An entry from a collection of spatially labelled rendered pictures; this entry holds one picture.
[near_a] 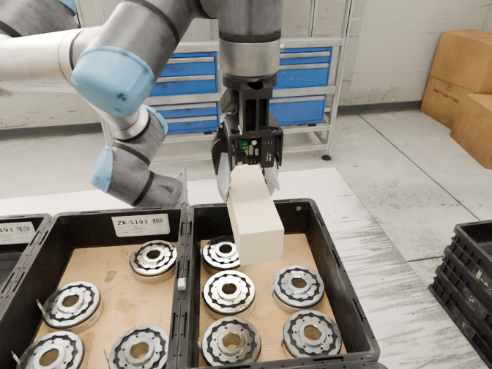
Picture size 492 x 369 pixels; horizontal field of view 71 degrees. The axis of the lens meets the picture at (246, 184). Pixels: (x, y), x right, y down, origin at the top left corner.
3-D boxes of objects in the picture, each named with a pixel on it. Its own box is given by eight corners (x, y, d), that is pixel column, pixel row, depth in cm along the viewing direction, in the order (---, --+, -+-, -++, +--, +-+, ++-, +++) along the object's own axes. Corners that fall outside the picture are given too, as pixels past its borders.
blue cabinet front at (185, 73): (119, 138, 246) (100, 56, 214) (220, 129, 256) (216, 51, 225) (118, 139, 243) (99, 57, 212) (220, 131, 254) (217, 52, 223)
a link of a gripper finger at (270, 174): (274, 214, 54) (259, 168, 48) (266, 192, 59) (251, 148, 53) (293, 208, 54) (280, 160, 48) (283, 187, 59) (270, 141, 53)
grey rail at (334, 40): (87, 53, 218) (86, 45, 215) (341, 42, 243) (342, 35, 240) (84, 56, 210) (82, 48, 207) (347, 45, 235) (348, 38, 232)
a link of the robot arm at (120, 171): (124, 206, 103) (80, 183, 97) (145, 167, 107) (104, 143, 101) (134, 205, 93) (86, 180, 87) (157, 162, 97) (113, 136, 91)
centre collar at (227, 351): (216, 331, 61) (216, 329, 61) (244, 328, 62) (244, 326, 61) (217, 357, 57) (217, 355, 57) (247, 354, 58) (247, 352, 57)
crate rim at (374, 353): (189, 212, 82) (187, 204, 80) (312, 205, 84) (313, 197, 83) (177, 388, 49) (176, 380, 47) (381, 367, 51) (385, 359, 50)
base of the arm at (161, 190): (153, 210, 112) (125, 196, 108) (179, 173, 110) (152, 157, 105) (154, 234, 99) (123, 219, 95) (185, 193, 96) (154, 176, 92)
